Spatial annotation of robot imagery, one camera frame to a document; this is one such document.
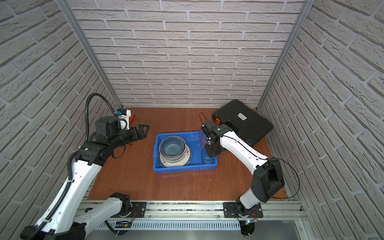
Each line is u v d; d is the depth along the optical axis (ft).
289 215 2.43
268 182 1.40
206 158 2.49
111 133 1.65
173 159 2.62
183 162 2.85
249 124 3.29
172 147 2.87
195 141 3.35
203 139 2.89
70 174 1.34
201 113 3.84
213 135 1.90
